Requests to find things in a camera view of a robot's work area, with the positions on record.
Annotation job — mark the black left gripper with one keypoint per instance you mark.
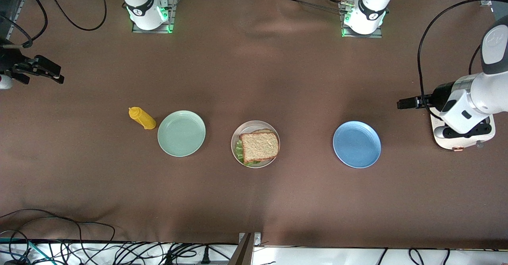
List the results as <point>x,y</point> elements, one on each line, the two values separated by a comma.
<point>441,93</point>

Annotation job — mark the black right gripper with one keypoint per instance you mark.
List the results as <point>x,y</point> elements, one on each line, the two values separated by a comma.
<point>8,60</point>

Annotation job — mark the yellow squeeze bottle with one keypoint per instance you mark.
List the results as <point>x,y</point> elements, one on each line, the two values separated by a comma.
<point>143,120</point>

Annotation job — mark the green lettuce leaf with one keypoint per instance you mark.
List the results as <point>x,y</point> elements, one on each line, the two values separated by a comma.
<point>239,152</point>

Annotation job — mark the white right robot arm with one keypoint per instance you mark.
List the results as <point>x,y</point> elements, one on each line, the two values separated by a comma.
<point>141,7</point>

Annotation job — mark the blue plate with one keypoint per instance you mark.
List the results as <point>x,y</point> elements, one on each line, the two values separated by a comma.
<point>357,144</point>

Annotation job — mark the green plate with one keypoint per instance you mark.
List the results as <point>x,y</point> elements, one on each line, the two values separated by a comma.
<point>181,134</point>

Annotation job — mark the beige plate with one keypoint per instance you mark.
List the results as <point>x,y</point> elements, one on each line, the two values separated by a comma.
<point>246,128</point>

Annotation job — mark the clear plastic box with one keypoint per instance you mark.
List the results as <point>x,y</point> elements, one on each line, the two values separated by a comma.
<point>8,15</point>

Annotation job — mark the white two-slot toaster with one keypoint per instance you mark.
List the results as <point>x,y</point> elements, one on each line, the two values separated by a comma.
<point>486,138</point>

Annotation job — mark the brown tablecloth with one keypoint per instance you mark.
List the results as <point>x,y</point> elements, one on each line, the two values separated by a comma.
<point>254,201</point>

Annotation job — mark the black power plug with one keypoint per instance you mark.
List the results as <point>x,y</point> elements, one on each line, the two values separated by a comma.
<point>205,257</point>

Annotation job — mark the aluminium post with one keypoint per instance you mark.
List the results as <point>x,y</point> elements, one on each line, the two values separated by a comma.
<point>244,253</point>

